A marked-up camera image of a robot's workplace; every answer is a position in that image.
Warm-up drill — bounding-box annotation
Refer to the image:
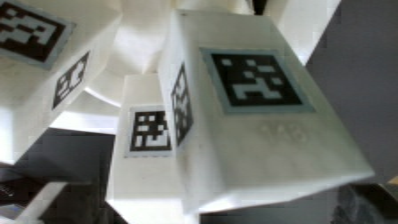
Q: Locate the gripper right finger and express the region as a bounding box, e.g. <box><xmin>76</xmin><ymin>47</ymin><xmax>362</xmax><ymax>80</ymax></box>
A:
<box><xmin>330</xmin><ymin>184</ymin><xmax>398</xmax><ymax>224</ymax></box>

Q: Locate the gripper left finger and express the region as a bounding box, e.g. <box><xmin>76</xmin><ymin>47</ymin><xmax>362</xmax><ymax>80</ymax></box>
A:
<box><xmin>0</xmin><ymin>182</ymin><xmax>67</xmax><ymax>224</ymax></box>

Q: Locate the white round stool seat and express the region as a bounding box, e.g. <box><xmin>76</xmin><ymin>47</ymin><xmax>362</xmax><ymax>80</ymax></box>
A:
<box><xmin>46</xmin><ymin>0</ymin><xmax>256</xmax><ymax>134</ymax></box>

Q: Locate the white U-shaped obstacle fence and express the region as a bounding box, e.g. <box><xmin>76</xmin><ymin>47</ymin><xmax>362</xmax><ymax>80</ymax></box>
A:
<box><xmin>265</xmin><ymin>0</ymin><xmax>341</xmax><ymax>64</ymax></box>

